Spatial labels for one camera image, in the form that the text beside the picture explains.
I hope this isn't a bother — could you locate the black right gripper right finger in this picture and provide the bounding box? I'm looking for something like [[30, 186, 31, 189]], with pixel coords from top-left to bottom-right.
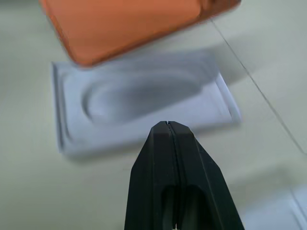
[[167, 121, 246, 230]]

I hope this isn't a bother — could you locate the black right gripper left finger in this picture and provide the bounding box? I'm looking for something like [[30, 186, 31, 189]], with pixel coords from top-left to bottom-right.
[[124, 121, 178, 230]]

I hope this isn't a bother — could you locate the white phone box base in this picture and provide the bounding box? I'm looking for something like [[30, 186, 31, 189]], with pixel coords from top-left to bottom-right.
[[51, 48, 243, 161]]

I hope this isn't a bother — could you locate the orange phone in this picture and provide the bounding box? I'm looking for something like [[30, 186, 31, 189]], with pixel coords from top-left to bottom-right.
[[38, 0, 242, 68]]

